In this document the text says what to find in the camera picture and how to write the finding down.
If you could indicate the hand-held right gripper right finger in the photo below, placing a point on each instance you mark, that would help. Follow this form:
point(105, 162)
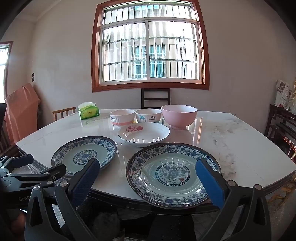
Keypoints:
point(210, 183)

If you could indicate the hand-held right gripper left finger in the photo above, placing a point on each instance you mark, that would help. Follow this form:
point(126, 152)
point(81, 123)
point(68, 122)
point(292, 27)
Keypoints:
point(85, 178)

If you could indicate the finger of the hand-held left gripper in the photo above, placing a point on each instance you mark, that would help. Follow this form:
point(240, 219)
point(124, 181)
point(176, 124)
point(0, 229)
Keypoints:
point(20, 161)
point(50, 172)

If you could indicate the small blue patterned plate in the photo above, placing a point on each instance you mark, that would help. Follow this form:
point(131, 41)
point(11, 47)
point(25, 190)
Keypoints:
point(81, 153)

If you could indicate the large blue patterned plate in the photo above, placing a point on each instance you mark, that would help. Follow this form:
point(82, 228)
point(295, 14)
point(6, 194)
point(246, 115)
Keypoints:
point(166, 176)

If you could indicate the white ribbed bowl pink band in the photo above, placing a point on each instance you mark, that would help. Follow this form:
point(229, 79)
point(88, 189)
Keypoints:
point(121, 120)

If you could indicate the white bowl with cartoon print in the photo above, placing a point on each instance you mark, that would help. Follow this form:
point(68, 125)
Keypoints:
point(148, 118)

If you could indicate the person's left forearm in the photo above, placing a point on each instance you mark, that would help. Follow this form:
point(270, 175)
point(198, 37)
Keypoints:
point(17, 220)

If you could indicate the light wooden chair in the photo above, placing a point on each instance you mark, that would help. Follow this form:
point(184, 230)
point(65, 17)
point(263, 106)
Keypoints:
point(64, 109)

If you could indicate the green tissue pack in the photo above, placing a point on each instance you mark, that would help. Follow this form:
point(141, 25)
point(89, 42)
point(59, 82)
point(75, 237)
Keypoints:
point(89, 113)

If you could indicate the white plate with red flower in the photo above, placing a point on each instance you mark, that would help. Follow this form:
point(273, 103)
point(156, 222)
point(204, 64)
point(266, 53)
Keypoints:
point(143, 135)

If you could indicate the narrow side window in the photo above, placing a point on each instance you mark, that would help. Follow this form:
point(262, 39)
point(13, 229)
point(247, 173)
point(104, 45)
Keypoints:
point(3, 69)

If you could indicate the dark wooden cabinet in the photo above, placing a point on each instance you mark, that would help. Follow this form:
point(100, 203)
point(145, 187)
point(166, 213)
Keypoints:
point(277, 115)

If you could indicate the dark wooden chair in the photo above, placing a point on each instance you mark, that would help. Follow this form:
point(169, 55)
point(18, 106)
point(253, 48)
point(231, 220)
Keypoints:
point(155, 90)

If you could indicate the large wooden framed window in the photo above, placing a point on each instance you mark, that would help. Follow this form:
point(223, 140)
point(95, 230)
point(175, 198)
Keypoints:
point(150, 46)

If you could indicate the black wall switch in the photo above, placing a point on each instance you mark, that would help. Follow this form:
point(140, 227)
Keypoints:
point(32, 77)

